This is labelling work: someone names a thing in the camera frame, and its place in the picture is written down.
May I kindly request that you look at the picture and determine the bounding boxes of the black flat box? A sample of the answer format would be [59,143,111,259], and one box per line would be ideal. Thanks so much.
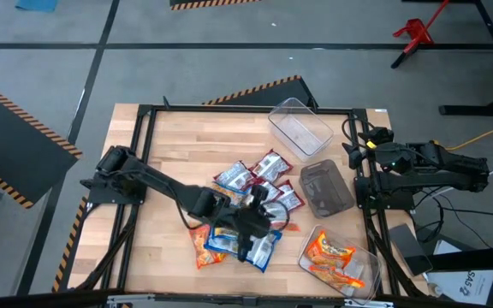
[388,222,435,277]

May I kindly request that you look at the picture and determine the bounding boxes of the black metal stand frame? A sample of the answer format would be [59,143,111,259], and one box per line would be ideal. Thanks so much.
[437,0,493,117]

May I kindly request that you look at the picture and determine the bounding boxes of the blue floor mat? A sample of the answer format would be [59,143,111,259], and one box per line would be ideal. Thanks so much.
[14,0,59,13]

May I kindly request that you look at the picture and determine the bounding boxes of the black aluminium table frame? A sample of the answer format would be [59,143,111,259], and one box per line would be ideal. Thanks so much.
[74,102,427,299]

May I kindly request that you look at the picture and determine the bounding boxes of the black hazard-striped floor mat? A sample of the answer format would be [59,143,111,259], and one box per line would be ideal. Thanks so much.
[202,74,319,110]
[169,0,261,12]

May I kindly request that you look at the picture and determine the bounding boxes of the white printed box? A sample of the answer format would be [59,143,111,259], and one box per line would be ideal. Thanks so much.
[425,239,493,307]

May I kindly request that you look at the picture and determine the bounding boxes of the red metal clamp stand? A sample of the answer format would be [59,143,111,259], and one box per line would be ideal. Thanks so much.
[390,0,452,69]

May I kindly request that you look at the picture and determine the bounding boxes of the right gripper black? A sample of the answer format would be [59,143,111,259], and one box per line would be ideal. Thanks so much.
[342,127,415,175]

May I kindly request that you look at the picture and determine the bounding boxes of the smoky grey plastic bin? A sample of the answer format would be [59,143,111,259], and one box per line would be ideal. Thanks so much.
[299,158,356,219]

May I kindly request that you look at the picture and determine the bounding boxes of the black floor cable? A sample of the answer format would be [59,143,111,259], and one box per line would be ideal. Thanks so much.
[438,206,493,219]

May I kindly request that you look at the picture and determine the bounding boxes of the black crossbar with silver brackets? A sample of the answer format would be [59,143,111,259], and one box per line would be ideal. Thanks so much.
[0,289,493,308]

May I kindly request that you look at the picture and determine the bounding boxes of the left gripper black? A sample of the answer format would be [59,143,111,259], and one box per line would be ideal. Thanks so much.
[223,183,273,263]

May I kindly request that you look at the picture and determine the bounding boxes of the large black hazard-striped mat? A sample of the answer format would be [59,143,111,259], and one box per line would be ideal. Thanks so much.
[0,75,83,210]

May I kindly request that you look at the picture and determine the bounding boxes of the clear plastic bin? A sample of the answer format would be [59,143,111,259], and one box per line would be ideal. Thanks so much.
[297,224,381,300]
[267,97,336,163]

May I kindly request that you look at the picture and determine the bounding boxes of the blue Maruchan ramen pack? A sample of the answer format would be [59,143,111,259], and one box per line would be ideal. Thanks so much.
[211,182,252,209]
[233,229,283,274]
[204,226,243,256]

